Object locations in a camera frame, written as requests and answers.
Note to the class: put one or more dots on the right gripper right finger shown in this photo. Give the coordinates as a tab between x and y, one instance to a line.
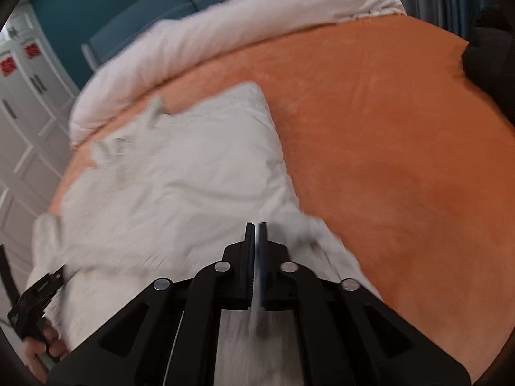
273	282

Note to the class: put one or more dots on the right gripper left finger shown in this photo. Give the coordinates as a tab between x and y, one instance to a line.
241	258

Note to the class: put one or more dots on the white quilted jacket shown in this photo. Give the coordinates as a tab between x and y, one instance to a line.
165	195

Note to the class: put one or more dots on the person's left hand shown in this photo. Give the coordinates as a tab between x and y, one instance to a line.
40	349

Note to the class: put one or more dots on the orange bed blanket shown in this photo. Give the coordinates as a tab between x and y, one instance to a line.
403	158

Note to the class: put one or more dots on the pink white duvet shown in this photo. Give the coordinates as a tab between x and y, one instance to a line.
173	46

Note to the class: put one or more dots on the white wardrobe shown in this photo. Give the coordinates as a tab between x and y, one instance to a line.
36	100

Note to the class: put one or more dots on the black jacket on bed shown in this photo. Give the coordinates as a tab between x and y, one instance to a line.
488	60

